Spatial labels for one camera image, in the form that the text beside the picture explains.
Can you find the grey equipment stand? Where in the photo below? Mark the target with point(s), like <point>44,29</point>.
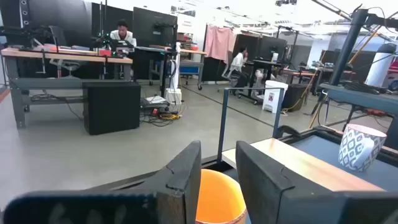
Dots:
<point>367,99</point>

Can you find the wooden-top grey workbench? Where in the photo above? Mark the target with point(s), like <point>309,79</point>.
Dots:
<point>62,57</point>

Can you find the black robot with green lights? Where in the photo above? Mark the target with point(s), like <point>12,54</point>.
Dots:
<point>112,43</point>

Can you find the white cylinder with black cap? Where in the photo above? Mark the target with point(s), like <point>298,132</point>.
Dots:
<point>381,65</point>

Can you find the black keyboard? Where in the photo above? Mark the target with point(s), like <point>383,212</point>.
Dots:
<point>363,87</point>

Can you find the white waste bin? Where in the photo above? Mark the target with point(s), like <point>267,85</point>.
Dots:
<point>273,96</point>

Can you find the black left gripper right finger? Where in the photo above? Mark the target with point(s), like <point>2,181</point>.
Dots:
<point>267,193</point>

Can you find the black panel screen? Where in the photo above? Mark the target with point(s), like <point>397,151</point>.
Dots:
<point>152,25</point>

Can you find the black table clamp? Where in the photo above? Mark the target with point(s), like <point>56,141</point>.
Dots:
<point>289,130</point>

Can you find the orange mug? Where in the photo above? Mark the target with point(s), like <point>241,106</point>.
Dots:
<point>217,199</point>

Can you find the pink hanging cloth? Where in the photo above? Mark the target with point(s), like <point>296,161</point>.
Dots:
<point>219,42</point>

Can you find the grey diamond patterned mug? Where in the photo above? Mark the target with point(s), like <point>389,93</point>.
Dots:
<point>354,146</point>

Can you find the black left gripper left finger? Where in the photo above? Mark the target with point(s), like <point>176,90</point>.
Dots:
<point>174,193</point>

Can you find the white column stand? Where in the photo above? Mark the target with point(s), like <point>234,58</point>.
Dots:
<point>174,68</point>

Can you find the black office desk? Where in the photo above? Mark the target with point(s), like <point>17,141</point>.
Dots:
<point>264,65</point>

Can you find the grey rolling cart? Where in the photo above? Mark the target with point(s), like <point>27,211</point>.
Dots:
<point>191,62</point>

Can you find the person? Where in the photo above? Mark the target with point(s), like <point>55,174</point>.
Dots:
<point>238,62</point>
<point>122,34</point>

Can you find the grey-blue table mat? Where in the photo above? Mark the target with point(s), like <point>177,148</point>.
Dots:
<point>323,149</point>

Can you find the black waste bin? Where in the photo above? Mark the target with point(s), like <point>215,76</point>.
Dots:
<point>295,96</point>

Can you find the black stand pole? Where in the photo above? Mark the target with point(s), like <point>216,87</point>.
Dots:
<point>348,46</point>

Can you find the black floor cabinet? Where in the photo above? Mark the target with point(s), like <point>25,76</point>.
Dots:
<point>110,107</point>

